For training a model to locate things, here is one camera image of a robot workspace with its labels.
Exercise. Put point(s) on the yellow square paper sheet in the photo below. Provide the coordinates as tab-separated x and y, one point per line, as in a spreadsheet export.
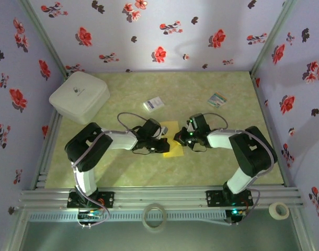
175	151

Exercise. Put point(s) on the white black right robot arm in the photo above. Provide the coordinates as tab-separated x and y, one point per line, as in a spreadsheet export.
219	139

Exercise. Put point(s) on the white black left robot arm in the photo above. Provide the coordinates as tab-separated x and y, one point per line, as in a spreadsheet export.
123	141

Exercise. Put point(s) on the white blue card packet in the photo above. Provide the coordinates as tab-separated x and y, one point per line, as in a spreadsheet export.
153	103

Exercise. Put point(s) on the colourful striped card packet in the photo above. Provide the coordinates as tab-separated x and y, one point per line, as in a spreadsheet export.
217	100

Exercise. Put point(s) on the clear adhesive tape roll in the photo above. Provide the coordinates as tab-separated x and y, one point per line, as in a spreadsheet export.
146	222

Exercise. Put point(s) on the white plastic storage box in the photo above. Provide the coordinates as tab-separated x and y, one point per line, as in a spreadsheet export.
75	99

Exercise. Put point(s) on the white adhesive tape roll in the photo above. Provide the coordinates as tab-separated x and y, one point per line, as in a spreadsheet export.
273	211

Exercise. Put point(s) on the long aluminium mounting rail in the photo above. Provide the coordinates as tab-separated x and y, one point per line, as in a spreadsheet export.
159	196

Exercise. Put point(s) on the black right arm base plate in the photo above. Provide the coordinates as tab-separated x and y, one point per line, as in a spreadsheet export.
211	198

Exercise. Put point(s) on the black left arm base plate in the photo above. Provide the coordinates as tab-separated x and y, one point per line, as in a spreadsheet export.
108	198

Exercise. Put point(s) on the aluminium side rail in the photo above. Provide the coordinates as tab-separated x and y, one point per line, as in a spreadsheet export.
41	170
263	104

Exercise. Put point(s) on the aluminium frame post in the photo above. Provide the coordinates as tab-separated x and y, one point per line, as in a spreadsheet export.
42	34
275	34

